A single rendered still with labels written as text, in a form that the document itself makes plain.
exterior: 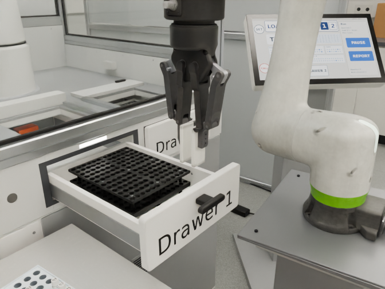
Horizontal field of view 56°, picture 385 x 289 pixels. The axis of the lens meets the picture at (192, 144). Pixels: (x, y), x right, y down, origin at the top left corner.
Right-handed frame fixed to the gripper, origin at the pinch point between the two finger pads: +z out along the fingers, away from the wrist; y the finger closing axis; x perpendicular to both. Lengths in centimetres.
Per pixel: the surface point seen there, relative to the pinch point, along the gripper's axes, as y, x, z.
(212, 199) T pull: 2.0, 3.8, 12.1
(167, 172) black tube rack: -14.1, 7.9, 13.4
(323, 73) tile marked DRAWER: -13, 93, 3
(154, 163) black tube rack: -19.9, 9.8, 13.4
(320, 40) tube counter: -19, 100, -8
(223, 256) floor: -49, 84, 103
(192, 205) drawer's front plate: -0.9, 1.4, 13.5
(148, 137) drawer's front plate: -33.2, 20.2, 13.5
